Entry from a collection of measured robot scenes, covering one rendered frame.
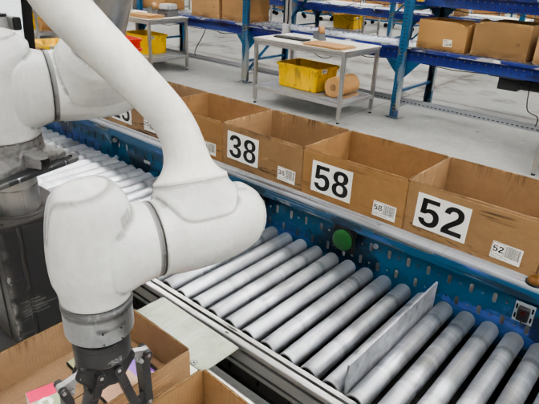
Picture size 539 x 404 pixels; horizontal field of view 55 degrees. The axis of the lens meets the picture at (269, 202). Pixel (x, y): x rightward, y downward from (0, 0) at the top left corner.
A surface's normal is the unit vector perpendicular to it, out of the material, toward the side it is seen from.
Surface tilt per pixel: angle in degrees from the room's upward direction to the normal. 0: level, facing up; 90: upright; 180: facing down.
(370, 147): 90
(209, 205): 60
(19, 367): 89
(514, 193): 89
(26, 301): 90
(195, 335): 0
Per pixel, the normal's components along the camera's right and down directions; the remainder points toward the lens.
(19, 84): 0.59, 0.23
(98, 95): 0.30, 0.88
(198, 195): 0.36, -0.12
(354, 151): -0.65, 0.30
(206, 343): 0.04, -0.91
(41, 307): 0.74, 0.31
